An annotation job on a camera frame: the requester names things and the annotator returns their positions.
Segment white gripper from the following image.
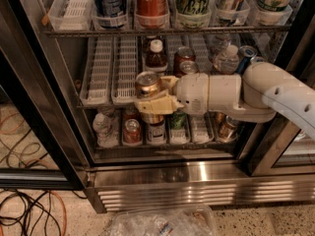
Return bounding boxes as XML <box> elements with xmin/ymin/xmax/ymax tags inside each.
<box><xmin>134</xmin><ymin>73</ymin><xmax>209</xmax><ymax>115</ymax></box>

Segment orange gold soda can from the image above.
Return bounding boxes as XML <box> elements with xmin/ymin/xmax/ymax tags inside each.
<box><xmin>135</xmin><ymin>71</ymin><xmax>163</xmax><ymax>124</ymax></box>

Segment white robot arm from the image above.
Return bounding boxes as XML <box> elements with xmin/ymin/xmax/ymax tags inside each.
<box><xmin>135</xmin><ymin>62</ymin><xmax>315</xmax><ymax>139</ymax></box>

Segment green can bottom shelf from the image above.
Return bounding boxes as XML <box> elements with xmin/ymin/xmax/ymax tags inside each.
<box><xmin>170</xmin><ymin>111</ymin><xmax>186</xmax><ymax>130</ymax></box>

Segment brown tea bottle middle shelf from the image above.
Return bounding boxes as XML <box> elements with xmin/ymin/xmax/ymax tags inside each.
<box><xmin>145</xmin><ymin>39</ymin><xmax>168</xmax><ymax>74</ymax></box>

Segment brown tea bottle shelf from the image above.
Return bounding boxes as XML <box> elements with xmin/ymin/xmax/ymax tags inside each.
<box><xmin>145</xmin><ymin>39</ymin><xmax>168</xmax><ymax>74</ymax></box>
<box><xmin>147</xmin><ymin>121</ymin><xmax>166</xmax><ymax>145</ymax></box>

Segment front red cola can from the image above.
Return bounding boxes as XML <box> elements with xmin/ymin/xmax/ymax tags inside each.
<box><xmin>179</xmin><ymin>61</ymin><xmax>199</xmax><ymax>77</ymax></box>

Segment brown tea bottle bottom shelf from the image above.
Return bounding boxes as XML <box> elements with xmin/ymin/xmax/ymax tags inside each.
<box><xmin>147</xmin><ymin>121</ymin><xmax>166</xmax><ymax>145</ymax></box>

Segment rear red cola can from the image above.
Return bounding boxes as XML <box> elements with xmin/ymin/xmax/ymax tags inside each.
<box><xmin>173</xmin><ymin>46</ymin><xmax>196</xmax><ymax>77</ymax></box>

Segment red can bottom shelf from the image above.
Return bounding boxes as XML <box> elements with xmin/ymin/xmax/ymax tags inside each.
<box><xmin>123</xmin><ymin>119</ymin><xmax>142</xmax><ymax>145</ymax></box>

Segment rear gold can bottom shelf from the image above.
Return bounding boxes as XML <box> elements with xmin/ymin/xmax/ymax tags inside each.
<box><xmin>215</xmin><ymin>112</ymin><xmax>225</xmax><ymax>125</ymax></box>

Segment empty white shelf tray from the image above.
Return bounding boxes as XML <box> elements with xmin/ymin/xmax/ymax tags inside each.
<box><xmin>80</xmin><ymin>37</ymin><xmax>113</xmax><ymax>106</ymax></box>

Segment clear water bottle bottom shelf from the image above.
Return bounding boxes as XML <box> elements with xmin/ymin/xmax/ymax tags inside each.
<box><xmin>93</xmin><ymin>113</ymin><xmax>117</xmax><ymax>148</ymax></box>

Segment clear water bottle shelf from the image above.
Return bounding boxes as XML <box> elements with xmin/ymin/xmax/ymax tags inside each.
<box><xmin>93</xmin><ymin>113</ymin><xmax>117</xmax><ymax>148</ymax></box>
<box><xmin>214</xmin><ymin>45</ymin><xmax>239</xmax><ymax>75</ymax></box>

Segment clear water bottle middle shelf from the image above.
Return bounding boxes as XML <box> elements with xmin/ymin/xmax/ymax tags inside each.
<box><xmin>214</xmin><ymin>45</ymin><xmax>239</xmax><ymax>75</ymax></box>

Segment front gold can bottom shelf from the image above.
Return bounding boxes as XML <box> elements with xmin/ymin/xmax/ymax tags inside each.
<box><xmin>218</xmin><ymin>116</ymin><xmax>241</xmax><ymax>143</ymax></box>

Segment red cola can top shelf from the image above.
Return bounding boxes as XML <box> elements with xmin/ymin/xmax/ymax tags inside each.
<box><xmin>136</xmin><ymin>0</ymin><xmax>166</xmax><ymax>29</ymax></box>

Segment stainless steel fridge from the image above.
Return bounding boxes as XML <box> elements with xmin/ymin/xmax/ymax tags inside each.
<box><xmin>0</xmin><ymin>0</ymin><xmax>315</xmax><ymax>213</ymax></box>

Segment rear blue energy drink can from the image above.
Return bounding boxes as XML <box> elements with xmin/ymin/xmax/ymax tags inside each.
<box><xmin>235</xmin><ymin>45</ymin><xmax>258</xmax><ymax>75</ymax></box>

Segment blue energy drink can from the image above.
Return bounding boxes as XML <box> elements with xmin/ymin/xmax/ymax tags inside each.
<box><xmin>235</xmin><ymin>45</ymin><xmax>258</xmax><ymax>75</ymax></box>
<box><xmin>250</xmin><ymin>56</ymin><xmax>267</xmax><ymax>65</ymax></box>

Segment front blue energy drink can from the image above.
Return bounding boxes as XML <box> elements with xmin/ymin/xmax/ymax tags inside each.
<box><xmin>250</xmin><ymin>56</ymin><xmax>267</xmax><ymax>65</ymax></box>

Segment dark blue can top shelf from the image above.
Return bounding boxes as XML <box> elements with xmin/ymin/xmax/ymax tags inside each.
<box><xmin>94</xmin><ymin>0</ymin><xmax>127</xmax><ymax>29</ymax></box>

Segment right glass fridge door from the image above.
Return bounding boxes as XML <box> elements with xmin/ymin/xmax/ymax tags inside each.
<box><xmin>248</xmin><ymin>115</ymin><xmax>315</xmax><ymax>176</ymax></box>

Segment glass fridge door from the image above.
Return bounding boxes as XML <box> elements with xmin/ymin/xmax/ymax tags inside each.
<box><xmin>248</xmin><ymin>115</ymin><xmax>315</xmax><ymax>176</ymax></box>
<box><xmin>0</xmin><ymin>49</ymin><xmax>85</xmax><ymax>191</ymax></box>

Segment left glass fridge door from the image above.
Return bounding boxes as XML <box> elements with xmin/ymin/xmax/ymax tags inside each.
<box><xmin>0</xmin><ymin>49</ymin><xmax>85</xmax><ymax>191</ymax></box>

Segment clear plastic bin with bags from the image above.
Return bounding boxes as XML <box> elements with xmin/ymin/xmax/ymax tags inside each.
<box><xmin>106</xmin><ymin>206</ymin><xmax>219</xmax><ymax>236</ymax></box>

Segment orange cable on floor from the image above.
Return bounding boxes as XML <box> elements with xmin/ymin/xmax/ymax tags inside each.
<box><xmin>0</xmin><ymin>190</ymin><xmax>68</xmax><ymax>236</ymax></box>

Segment black cables on floor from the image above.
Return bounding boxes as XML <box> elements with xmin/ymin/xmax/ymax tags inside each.
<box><xmin>0</xmin><ymin>189</ymin><xmax>87</xmax><ymax>236</ymax></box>

